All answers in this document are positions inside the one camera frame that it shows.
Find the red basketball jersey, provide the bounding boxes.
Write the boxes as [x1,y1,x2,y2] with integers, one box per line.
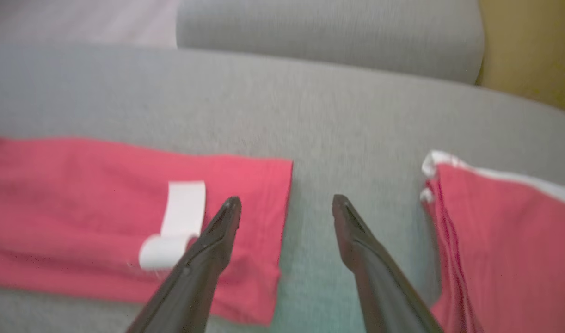
[0,135,294,327]

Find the large yellow sofa back cushion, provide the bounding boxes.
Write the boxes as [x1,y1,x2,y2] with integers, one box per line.
[476,0,565,117]

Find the red shorts with white stripe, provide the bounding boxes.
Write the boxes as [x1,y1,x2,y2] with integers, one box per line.
[420,150,565,333]

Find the grey sofa seat cushion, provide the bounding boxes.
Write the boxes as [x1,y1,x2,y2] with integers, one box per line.
[0,44,565,333]
[176,0,485,85]

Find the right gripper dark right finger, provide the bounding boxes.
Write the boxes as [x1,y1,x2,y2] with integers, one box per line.
[332,194,445,333]

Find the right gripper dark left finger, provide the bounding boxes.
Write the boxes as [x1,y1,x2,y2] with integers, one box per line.
[128,197,242,333]

